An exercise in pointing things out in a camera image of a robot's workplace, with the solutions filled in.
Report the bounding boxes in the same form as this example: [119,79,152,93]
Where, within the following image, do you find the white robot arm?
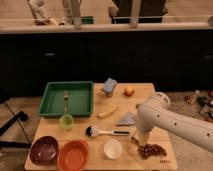
[134,92,213,153]

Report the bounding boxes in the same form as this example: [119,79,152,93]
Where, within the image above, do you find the green plastic tray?
[39,81,94,118]

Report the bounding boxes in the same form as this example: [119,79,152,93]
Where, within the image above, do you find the bunch of red grapes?
[138,144,167,159]

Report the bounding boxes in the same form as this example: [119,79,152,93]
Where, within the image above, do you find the grey triangular cloth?
[116,112,135,126]

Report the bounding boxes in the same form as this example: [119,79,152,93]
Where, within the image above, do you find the wooden table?
[24,82,178,171]

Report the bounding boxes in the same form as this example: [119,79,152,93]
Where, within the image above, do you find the small white bowl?
[104,139,123,159]

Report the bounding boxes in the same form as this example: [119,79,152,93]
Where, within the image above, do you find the yellow banana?
[97,106,119,119]

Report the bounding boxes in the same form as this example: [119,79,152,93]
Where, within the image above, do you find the orange fruit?
[124,86,135,97]

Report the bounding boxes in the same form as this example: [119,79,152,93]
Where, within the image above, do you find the blue sponge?
[102,78,117,93]

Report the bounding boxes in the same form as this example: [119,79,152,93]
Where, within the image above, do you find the orange bowl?
[57,140,89,171]

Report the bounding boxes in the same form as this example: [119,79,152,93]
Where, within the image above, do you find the small green cup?
[59,114,73,130]

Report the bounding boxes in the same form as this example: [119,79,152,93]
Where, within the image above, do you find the metal fork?
[64,90,69,113]

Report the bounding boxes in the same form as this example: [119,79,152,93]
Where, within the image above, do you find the purple bowl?
[30,136,59,166]

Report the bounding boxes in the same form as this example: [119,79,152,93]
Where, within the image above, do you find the black tripod stand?
[0,88,31,149]

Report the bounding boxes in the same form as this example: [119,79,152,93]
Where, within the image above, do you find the green container on counter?
[81,16,94,24]

